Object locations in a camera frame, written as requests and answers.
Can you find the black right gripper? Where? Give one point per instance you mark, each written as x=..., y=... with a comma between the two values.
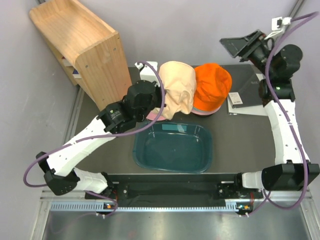
x=234, y=46

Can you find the orange bucket hat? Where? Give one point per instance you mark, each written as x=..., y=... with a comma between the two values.
x=213, y=84

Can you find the peach bucket hat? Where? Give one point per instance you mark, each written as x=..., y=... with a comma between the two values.
x=179, y=81

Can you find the light pink bucket hat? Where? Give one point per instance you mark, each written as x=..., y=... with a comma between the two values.
x=203, y=113

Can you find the turquoise bucket hat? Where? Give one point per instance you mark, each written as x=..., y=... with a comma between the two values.
x=201, y=110

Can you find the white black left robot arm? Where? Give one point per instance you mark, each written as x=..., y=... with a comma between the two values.
x=162, y=91

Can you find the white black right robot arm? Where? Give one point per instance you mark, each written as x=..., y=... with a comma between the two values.
x=292, y=169

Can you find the teal plastic basin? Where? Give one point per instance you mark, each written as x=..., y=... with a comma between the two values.
x=174, y=147

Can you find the wooden shelf unit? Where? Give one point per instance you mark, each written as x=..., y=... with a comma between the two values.
x=89, y=44

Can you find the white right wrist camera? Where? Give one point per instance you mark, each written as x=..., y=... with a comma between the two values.
x=278, y=27

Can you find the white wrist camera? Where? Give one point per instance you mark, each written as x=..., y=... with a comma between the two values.
x=278, y=27
x=146, y=73

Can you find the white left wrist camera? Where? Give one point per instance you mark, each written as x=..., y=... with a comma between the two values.
x=146, y=73

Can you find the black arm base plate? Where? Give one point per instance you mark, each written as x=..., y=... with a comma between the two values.
x=211, y=185

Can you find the aluminium frame rail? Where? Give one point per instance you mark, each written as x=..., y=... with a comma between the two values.
x=178, y=218

